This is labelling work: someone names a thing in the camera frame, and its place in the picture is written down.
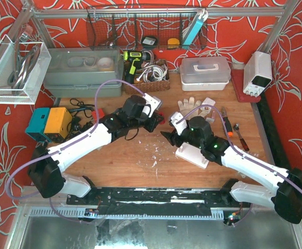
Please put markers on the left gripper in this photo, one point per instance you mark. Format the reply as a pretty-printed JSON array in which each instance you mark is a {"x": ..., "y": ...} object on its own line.
[{"x": 152, "y": 122}]

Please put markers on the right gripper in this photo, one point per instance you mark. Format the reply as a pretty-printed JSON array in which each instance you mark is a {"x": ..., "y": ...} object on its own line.
[{"x": 175, "y": 138}]

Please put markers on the white plug adapter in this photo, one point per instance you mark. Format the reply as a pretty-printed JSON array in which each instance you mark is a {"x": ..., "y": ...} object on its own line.
[{"x": 207, "y": 103}]

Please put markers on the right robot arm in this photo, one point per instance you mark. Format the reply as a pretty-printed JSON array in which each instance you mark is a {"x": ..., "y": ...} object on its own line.
[{"x": 278, "y": 188}]

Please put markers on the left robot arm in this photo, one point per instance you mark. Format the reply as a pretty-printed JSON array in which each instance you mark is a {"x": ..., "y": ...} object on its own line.
[{"x": 48, "y": 167}]

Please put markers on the white work glove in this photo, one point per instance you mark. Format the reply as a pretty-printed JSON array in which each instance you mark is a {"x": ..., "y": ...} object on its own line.
[{"x": 187, "y": 105}]

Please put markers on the wicker basket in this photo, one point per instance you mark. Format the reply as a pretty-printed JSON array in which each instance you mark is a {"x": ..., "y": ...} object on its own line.
[{"x": 146, "y": 87}]

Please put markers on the orange small block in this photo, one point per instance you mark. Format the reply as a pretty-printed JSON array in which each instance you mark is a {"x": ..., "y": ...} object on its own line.
[{"x": 99, "y": 113}]

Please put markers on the white lidded container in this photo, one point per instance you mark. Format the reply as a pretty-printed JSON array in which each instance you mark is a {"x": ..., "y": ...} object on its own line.
[{"x": 205, "y": 73}]

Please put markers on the black round tape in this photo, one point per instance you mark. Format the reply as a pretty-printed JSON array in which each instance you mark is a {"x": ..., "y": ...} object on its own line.
[{"x": 149, "y": 42}]

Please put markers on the yellow tape measure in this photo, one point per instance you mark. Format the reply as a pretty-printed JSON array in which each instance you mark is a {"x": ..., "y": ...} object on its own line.
[{"x": 173, "y": 43}]

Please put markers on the red mat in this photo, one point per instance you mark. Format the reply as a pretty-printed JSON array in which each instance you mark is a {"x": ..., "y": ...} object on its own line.
[{"x": 237, "y": 80}]

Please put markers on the grey plastic storage box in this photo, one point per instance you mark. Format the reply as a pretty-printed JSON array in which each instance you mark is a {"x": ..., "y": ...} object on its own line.
[{"x": 78, "y": 72}]

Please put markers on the yellow and teal box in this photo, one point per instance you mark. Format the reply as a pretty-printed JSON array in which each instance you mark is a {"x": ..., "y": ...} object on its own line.
[{"x": 49, "y": 124}]

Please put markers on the white power supply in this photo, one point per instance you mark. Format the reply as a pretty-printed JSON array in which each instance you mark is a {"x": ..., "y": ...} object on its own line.
[{"x": 257, "y": 74}]

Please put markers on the blue white book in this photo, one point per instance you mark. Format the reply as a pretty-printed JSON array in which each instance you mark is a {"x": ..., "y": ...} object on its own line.
[{"x": 189, "y": 33}]

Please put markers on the clear acrylic bin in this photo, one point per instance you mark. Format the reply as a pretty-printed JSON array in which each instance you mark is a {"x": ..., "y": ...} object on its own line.
[{"x": 23, "y": 66}]

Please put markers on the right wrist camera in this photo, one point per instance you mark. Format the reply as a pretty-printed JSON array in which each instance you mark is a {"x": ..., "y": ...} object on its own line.
[{"x": 178, "y": 122}]

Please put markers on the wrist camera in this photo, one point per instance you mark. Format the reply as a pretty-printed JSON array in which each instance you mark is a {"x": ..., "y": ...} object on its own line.
[
  {"x": 178, "y": 122},
  {"x": 152, "y": 104}
]

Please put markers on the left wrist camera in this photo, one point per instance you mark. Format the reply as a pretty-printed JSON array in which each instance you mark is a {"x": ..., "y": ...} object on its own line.
[{"x": 152, "y": 104}]

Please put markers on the white peg base plate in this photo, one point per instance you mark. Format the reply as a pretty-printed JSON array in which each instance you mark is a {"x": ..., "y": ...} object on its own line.
[{"x": 192, "y": 155}]

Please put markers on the orange handled screwdriver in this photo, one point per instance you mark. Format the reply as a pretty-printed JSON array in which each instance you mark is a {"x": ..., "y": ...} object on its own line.
[{"x": 227, "y": 122}]

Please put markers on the green cordless drill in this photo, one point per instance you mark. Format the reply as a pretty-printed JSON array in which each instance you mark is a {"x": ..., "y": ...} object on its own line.
[{"x": 135, "y": 60}]

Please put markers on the red handled ratchet wrench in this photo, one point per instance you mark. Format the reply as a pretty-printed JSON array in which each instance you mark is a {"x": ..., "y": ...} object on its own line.
[{"x": 243, "y": 142}]

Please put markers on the black wire basket shelf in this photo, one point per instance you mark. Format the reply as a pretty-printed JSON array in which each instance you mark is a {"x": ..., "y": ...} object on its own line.
[{"x": 122, "y": 27}]

